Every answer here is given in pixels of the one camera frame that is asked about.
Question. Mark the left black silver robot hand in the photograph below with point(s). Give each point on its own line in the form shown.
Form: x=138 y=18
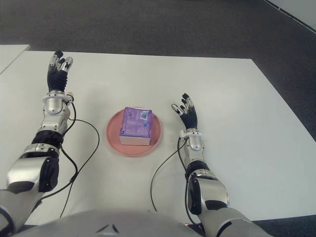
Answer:
x=56 y=80

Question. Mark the purple tissue paper pack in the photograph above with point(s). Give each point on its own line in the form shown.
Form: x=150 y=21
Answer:
x=135 y=123

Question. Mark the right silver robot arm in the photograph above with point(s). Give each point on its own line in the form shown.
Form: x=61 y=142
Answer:
x=212 y=195

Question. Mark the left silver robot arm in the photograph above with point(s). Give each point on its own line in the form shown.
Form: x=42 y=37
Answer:
x=53 y=118

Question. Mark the pink round plate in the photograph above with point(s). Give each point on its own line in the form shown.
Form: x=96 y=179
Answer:
x=113 y=134

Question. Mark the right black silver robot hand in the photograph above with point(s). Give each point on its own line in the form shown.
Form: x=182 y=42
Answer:
x=190 y=119

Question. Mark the silver robot torso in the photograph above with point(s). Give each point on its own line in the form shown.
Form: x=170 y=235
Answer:
x=98 y=224

